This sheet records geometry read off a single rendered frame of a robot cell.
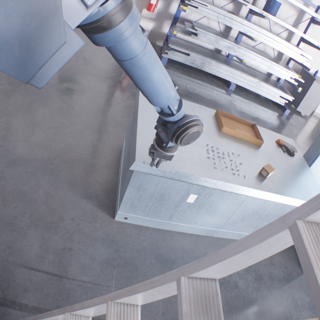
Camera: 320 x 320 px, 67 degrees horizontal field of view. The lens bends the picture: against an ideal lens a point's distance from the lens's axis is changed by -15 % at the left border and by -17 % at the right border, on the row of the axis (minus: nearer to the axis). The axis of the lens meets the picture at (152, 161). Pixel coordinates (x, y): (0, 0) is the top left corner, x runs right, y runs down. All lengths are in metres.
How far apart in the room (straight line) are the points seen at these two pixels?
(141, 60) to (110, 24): 0.20
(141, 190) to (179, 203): 0.30
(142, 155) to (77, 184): 0.78
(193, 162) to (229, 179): 0.27
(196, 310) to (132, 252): 1.53
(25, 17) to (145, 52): 0.49
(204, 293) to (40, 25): 0.53
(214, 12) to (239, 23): 0.51
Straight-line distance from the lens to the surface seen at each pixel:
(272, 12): 5.62
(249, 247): 0.44
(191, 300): 0.50
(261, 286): 2.40
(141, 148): 1.71
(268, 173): 2.08
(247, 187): 1.90
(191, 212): 2.05
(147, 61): 0.87
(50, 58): 0.49
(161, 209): 2.00
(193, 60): 5.21
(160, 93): 1.02
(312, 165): 3.14
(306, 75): 6.78
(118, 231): 2.06
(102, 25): 0.70
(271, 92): 5.82
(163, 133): 1.38
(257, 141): 2.42
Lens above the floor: 1.68
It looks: 39 degrees down
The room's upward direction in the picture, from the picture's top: 24 degrees clockwise
